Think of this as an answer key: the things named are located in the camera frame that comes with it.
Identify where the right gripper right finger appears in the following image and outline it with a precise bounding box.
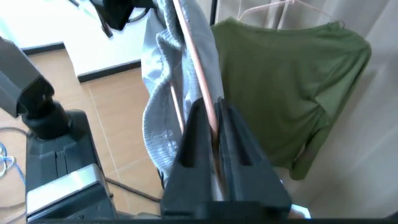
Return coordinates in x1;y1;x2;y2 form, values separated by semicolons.
215;96;292;218

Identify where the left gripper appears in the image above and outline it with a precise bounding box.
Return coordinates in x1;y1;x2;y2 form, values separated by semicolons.
90;0;156;32

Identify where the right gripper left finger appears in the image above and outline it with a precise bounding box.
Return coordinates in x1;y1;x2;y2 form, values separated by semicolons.
160;98;218;218

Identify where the grey garment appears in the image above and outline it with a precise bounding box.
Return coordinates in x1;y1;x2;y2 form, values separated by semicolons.
141;0;225;188

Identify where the pink clothes hanger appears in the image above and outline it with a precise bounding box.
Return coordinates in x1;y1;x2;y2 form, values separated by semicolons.
169;0;220;144
237;0;346;29

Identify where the green long-sleeved shirt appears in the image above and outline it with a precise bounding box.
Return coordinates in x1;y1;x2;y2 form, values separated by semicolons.
211;17;373;181

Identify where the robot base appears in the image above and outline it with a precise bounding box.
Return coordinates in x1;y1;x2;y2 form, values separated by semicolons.
24;108;118;222

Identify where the beige curtain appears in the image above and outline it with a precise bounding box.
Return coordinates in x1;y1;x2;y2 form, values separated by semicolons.
195;0;398;218

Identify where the blue cable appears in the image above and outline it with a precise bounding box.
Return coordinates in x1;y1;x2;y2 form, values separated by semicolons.
0;141;26;184

